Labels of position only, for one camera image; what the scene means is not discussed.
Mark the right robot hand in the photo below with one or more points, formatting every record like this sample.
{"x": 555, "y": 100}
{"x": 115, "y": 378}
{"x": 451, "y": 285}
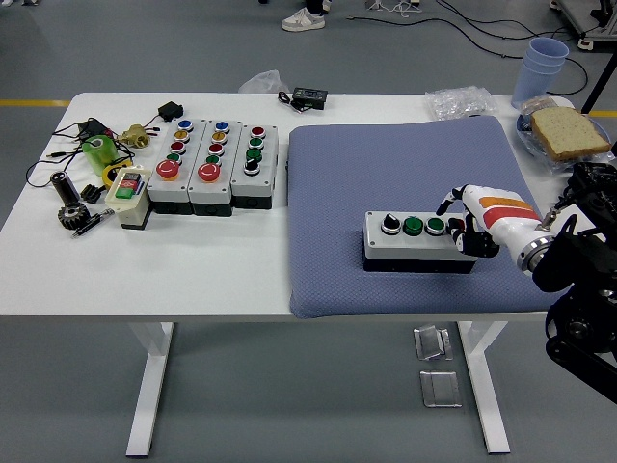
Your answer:
{"x": 501, "y": 217}

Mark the grey selector three-button control box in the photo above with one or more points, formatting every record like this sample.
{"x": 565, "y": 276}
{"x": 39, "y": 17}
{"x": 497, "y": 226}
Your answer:
{"x": 410, "y": 248}
{"x": 250, "y": 185}

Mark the grey five-button emergency stop box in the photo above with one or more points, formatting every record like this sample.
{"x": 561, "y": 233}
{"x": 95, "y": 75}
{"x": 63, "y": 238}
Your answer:
{"x": 207, "y": 190}
{"x": 166, "y": 188}

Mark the clear plastic wrap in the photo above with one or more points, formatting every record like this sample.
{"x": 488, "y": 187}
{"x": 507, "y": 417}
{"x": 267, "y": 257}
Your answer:
{"x": 554, "y": 165}

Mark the blue plate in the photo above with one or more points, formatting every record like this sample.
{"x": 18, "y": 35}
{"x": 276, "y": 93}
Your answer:
{"x": 521, "y": 128}

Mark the black ribbed object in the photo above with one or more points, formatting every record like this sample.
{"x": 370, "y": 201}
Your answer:
{"x": 593, "y": 174}

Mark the white bread slice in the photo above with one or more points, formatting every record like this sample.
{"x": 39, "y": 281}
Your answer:
{"x": 566, "y": 132}

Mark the clear plastic blister pack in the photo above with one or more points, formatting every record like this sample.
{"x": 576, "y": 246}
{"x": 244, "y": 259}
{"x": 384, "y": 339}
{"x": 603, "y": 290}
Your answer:
{"x": 458, "y": 102}

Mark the light blue plastic cup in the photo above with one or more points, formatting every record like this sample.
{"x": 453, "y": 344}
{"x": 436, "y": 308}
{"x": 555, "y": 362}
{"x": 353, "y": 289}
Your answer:
{"x": 547, "y": 47}
{"x": 540, "y": 62}
{"x": 530, "y": 87}

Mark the metal floor plate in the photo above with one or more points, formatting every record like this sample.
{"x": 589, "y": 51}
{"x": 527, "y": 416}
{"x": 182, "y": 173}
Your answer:
{"x": 439, "y": 388}
{"x": 431, "y": 343}

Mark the blue-grey quilted mat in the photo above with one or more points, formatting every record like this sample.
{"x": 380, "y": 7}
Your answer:
{"x": 337, "y": 193}

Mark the white table leg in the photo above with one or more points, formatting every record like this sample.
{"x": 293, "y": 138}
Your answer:
{"x": 487, "y": 386}
{"x": 149, "y": 386}

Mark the black digital panel meter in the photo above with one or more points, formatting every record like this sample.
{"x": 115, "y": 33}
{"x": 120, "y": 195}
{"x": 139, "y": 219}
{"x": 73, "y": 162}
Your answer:
{"x": 309, "y": 96}

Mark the clear plastic bag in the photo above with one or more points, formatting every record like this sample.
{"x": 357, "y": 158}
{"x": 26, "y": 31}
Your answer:
{"x": 260, "y": 82}

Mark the person's white grey shoe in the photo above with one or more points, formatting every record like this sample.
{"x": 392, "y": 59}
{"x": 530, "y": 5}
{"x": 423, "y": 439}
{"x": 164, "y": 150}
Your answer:
{"x": 301, "y": 21}

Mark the person's leg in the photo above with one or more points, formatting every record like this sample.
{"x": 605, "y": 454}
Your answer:
{"x": 313, "y": 6}

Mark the brass valve fitting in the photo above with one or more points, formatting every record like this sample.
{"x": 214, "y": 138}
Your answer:
{"x": 134, "y": 137}

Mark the yellow tape roll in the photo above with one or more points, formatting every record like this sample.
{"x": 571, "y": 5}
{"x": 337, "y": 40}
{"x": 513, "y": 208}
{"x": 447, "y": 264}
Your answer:
{"x": 107, "y": 174}

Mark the green translucent tape roll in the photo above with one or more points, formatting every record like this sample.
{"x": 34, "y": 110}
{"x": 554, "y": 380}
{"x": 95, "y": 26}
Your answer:
{"x": 96, "y": 154}

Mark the black pen-shaped tool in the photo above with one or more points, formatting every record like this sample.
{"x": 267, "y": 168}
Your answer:
{"x": 91, "y": 224}

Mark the small black heat sink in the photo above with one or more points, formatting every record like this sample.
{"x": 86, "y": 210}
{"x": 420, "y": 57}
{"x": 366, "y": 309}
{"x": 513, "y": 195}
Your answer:
{"x": 89, "y": 193}

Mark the black power adapter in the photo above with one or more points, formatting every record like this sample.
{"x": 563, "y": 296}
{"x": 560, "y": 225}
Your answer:
{"x": 91, "y": 128}

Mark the black gear with shaft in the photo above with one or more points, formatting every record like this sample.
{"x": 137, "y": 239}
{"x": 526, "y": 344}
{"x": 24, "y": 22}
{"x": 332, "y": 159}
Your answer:
{"x": 70, "y": 214}

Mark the metal equipment frame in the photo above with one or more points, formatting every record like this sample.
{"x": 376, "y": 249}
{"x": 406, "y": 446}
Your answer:
{"x": 588, "y": 19}

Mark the white switch box green button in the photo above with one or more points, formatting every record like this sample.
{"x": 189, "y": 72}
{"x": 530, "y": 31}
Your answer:
{"x": 127, "y": 209}

